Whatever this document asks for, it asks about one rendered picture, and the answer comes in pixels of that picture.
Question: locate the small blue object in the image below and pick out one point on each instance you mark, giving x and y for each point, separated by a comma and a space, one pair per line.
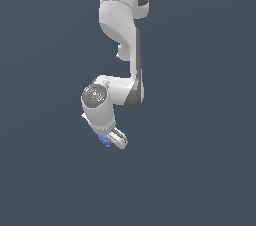
105, 140

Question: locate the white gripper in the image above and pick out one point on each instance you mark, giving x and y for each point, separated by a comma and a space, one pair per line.
116, 136

